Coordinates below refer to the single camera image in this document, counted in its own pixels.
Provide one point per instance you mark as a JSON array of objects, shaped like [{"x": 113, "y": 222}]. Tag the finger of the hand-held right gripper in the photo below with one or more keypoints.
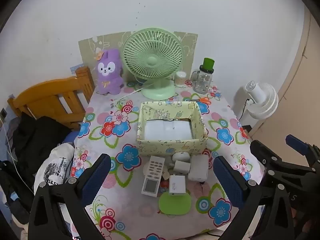
[
  {"x": 270, "y": 160},
  {"x": 297, "y": 145}
]

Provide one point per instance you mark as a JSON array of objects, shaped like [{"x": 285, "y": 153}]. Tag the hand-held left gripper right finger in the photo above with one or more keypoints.
[{"x": 228, "y": 180}]

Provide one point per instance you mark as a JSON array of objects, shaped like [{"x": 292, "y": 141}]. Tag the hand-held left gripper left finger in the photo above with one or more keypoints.
[{"x": 97, "y": 177}]

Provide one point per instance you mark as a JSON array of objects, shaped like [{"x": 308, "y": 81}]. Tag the white power bank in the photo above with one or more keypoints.
[{"x": 198, "y": 168}]

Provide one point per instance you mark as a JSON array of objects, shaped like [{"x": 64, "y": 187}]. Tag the plain white charger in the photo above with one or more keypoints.
[{"x": 182, "y": 167}]

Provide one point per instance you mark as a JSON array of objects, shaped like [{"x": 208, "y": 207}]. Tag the white charger with label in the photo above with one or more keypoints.
[{"x": 177, "y": 185}]

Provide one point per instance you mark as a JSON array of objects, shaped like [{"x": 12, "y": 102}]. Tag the round white device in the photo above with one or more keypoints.
[{"x": 181, "y": 155}]

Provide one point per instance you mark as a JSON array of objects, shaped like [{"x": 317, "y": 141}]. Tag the white remote control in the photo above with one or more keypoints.
[{"x": 155, "y": 172}]

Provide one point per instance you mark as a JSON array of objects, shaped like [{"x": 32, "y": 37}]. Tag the green rounded pad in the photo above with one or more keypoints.
[{"x": 175, "y": 203}]

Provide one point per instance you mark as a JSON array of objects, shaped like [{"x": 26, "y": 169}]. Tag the round cartoon coaster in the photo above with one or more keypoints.
[{"x": 166, "y": 173}]

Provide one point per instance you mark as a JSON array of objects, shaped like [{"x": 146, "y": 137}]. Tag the yellow patterned storage box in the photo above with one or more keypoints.
[{"x": 172, "y": 146}]

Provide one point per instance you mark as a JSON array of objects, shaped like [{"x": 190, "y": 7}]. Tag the white printed cloth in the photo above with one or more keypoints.
[{"x": 57, "y": 165}]

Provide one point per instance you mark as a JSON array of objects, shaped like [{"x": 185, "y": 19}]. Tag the beige door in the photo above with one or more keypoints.
[{"x": 300, "y": 92}]

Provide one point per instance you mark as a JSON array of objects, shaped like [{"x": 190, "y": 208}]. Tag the white floor fan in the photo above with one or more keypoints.
[{"x": 265, "y": 100}]

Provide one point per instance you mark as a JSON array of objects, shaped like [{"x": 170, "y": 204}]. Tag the black clothing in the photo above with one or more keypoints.
[{"x": 37, "y": 137}]

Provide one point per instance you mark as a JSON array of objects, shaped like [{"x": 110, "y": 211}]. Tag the orange scissors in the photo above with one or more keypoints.
[{"x": 206, "y": 101}]

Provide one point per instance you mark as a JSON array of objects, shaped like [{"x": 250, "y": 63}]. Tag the black backpack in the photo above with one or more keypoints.
[{"x": 12, "y": 195}]

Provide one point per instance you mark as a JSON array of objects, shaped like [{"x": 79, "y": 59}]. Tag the purple plush toy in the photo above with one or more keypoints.
[{"x": 108, "y": 80}]

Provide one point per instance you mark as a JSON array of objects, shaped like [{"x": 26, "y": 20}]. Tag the wooden chair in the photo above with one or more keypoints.
[{"x": 45, "y": 92}]

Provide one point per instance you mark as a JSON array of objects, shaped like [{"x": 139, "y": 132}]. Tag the glass mug with green lid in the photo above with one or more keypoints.
[{"x": 203, "y": 82}]

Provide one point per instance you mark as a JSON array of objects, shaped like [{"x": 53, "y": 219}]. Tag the cotton swab container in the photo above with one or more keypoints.
[{"x": 180, "y": 80}]

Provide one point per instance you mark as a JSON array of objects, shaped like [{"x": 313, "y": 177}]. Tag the green desk fan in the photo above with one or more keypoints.
[{"x": 151, "y": 61}]

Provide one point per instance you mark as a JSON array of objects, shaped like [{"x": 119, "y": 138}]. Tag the blue wall card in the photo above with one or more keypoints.
[{"x": 75, "y": 68}]

